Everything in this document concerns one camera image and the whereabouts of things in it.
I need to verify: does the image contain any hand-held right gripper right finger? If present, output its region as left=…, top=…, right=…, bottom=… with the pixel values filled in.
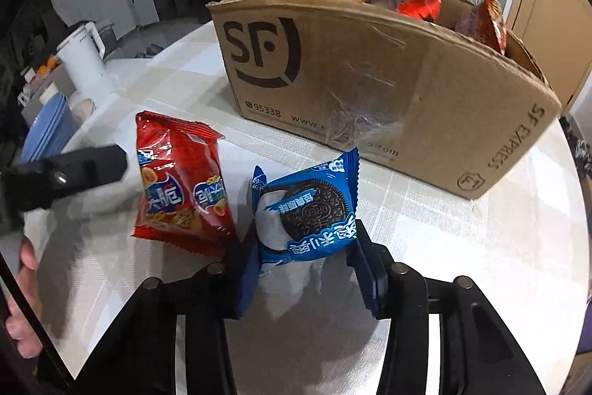
left=347, top=226, right=551, bottom=395

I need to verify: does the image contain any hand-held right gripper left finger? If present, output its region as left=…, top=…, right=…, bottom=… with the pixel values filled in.
left=76, top=239, right=260, bottom=395

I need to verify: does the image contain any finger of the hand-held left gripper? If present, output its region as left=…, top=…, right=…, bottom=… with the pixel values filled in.
left=0, top=144, right=129, bottom=234

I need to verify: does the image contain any blue cookie packet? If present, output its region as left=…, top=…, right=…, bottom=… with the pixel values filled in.
left=251, top=147, right=360, bottom=278

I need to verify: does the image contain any red chip packet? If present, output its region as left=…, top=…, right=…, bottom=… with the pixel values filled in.
left=132, top=110, right=236, bottom=257

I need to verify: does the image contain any brown cardboard box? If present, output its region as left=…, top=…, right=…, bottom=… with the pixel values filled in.
left=206, top=0, right=562, bottom=201

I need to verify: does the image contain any red foil snack packet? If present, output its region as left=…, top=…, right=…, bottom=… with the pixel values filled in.
left=398, top=0, right=447, bottom=24

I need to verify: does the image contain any red orange snack packet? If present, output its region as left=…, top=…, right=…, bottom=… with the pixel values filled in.
left=455, top=0, right=508, bottom=56

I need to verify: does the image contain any person's left hand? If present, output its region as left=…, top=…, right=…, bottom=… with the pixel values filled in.
left=7, top=236, right=42, bottom=359

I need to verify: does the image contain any stack of blue bowls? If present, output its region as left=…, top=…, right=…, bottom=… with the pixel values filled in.
left=21, top=92, right=79, bottom=164

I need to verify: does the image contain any stack of beige plates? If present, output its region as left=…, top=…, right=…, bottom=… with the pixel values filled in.
left=67, top=98, right=95, bottom=123

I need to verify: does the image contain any white electric kettle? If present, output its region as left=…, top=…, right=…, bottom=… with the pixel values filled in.
left=56, top=21, right=116, bottom=96

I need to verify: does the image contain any wooden door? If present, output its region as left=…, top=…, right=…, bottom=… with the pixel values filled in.
left=506, top=0, right=592, bottom=118

